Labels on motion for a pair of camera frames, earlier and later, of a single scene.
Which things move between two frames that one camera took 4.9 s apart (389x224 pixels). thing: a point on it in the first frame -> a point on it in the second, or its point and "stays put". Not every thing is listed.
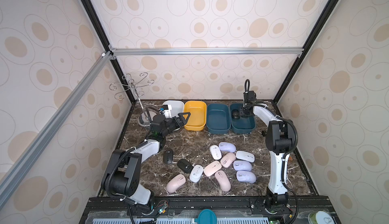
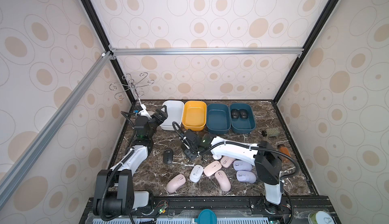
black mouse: [235, 114] stays put
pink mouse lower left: [175, 182] stays put
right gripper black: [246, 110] -> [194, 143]
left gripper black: [182, 122] -> [163, 116]
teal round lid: [206, 216] stays put
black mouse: [168, 155] stays put
